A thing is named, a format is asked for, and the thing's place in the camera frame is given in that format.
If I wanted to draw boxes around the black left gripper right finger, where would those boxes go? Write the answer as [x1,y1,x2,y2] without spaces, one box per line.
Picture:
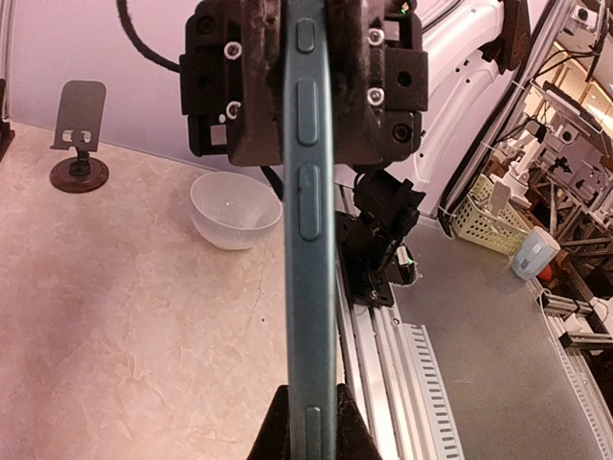
[336,383,381,460]

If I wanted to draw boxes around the white bowl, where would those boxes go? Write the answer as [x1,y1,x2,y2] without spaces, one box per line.
[189,172,284,251]

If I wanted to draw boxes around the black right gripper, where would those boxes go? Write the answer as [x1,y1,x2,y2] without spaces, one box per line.
[179,1,428,166]

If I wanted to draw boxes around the yellow plastic basket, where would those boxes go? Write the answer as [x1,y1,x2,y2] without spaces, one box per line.
[451,174,532,256]

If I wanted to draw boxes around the light blue plastic cup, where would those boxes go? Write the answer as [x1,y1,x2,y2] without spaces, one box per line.
[511,226,560,281]

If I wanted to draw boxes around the black plate phone stand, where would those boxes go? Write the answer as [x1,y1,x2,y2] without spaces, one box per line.
[50,80,110,194]

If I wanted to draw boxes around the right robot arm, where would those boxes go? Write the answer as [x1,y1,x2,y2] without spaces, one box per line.
[179,1,553,459]

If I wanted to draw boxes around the black phone crossing stack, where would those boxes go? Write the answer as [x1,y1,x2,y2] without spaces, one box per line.
[283,1,336,459]

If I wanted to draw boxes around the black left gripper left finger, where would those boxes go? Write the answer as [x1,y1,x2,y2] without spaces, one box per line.
[247,385,290,460]

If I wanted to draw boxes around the black folding phone stand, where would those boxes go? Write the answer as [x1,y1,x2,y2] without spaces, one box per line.
[0,79,15,160]

